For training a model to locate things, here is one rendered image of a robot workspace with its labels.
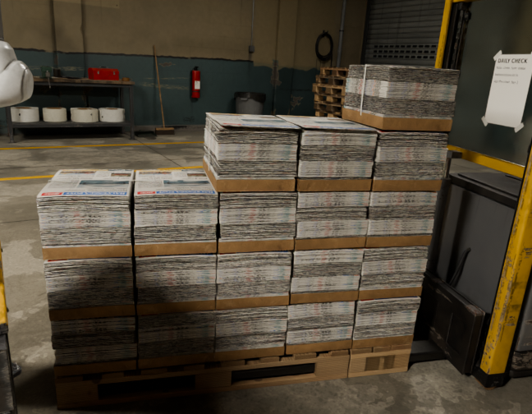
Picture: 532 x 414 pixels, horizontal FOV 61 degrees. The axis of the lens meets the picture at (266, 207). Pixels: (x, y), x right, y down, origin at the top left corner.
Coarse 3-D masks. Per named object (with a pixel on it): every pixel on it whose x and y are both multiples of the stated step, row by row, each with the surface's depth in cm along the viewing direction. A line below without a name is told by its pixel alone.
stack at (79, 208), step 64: (64, 192) 148; (128, 192) 153; (192, 192) 157; (256, 192) 162; (320, 192) 167; (128, 256) 159; (192, 256) 162; (256, 256) 168; (320, 256) 175; (64, 320) 159; (128, 320) 165; (192, 320) 170; (256, 320) 176; (320, 320) 183; (64, 384) 166; (256, 384) 186
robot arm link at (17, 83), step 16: (0, 16) 146; (0, 32) 146; (0, 48) 144; (0, 64) 144; (16, 64) 147; (0, 80) 144; (16, 80) 147; (32, 80) 155; (0, 96) 146; (16, 96) 149
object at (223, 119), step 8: (216, 120) 159; (224, 120) 161; (232, 120) 164; (240, 120) 165; (248, 120) 167; (256, 120) 168; (264, 120) 170; (272, 120) 171; (280, 120) 173; (280, 128) 154; (288, 128) 155; (296, 128) 155
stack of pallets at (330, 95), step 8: (320, 72) 794; (328, 72) 793; (336, 72) 758; (344, 72) 818; (320, 80) 792; (328, 80) 770; (336, 80) 764; (344, 80) 740; (320, 88) 795; (328, 88) 766; (336, 88) 752; (344, 88) 738; (320, 96) 798; (328, 96) 771; (336, 96) 756; (344, 96) 740; (320, 104) 804; (328, 104) 776; (336, 104) 762; (320, 112) 801; (328, 112) 784; (336, 112) 771
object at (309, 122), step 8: (288, 120) 174; (296, 120) 176; (304, 120) 178; (312, 120) 179; (320, 120) 181; (328, 120) 183; (336, 120) 185; (344, 120) 187; (312, 128) 157; (320, 128) 157; (328, 128) 158; (336, 128) 159; (344, 128) 160; (352, 128) 162; (360, 128) 164; (368, 128) 165
